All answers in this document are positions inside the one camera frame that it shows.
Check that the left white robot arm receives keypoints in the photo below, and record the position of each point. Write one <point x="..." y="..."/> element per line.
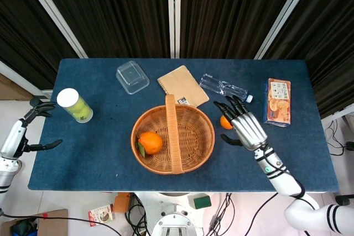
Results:
<point x="7" y="172"/>

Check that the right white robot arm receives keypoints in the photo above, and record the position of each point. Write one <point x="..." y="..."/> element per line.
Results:
<point x="287" y="183"/>

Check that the clear plastic water bottle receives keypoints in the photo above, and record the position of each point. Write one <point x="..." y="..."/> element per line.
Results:
<point x="221" y="86"/>

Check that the blue orange snack box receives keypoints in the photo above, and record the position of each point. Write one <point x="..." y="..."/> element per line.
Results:
<point x="278" y="103"/>

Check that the dark pleated curtain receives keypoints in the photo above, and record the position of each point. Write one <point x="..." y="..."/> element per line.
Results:
<point x="119" y="12"/>

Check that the green block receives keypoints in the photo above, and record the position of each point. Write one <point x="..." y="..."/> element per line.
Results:
<point x="202" y="202"/>

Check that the large orange with leaves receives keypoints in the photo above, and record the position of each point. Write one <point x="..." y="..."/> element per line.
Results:
<point x="152" y="142"/>

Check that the brown cardboard box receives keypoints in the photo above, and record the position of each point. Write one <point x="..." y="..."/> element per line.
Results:
<point x="52" y="223"/>

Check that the orange woven wicker basket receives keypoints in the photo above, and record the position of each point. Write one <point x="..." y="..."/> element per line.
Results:
<point x="190" y="133"/>

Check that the clear plastic food container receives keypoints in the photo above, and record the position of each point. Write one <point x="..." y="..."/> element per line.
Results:
<point x="132" y="77"/>

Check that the yellow green tennis ball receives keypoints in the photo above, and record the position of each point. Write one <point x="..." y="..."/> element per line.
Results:
<point x="77" y="105"/>
<point x="85" y="115"/>

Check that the small printed carton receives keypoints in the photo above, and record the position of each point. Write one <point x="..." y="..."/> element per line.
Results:
<point x="101" y="214"/>

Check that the white frame post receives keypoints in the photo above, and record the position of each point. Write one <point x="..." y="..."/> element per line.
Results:
<point x="173" y="12"/>
<point x="282" y="17"/>
<point x="55" y="17"/>

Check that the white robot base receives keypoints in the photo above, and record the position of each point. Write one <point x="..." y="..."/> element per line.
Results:
<point x="168" y="214"/>

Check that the small round orange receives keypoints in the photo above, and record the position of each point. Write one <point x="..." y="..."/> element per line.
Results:
<point x="225" y="123"/>

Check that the orange block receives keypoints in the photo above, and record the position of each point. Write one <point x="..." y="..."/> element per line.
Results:
<point x="121" y="203"/>

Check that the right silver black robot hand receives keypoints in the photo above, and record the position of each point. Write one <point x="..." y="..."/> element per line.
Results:
<point x="249" y="131"/>

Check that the blue table cloth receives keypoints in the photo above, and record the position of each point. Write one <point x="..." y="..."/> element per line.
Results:
<point x="96" y="164"/>

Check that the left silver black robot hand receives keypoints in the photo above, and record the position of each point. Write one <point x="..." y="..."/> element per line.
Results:
<point x="15" y="139"/>

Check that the brown spiral notebook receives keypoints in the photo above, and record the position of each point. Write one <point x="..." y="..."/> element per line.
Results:
<point x="182" y="85"/>

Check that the clear tennis ball canister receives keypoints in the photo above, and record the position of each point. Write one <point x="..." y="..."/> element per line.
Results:
<point x="67" y="97"/>

